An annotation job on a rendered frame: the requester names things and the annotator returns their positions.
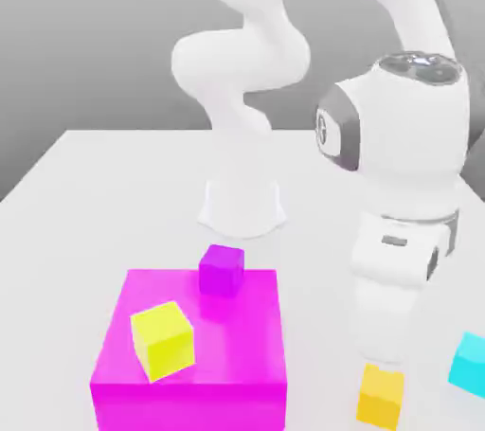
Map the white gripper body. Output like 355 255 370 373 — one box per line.
354 276 419 366

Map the small orange cube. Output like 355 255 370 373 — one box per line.
355 362 405 431

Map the small cyan cube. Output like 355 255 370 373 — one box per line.
447 331 485 401

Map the small purple cube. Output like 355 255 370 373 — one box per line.
198 243 245 298

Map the small yellow cube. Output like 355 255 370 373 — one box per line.
129 300 196 384

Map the large magenta box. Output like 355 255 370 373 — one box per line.
89 267 288 431

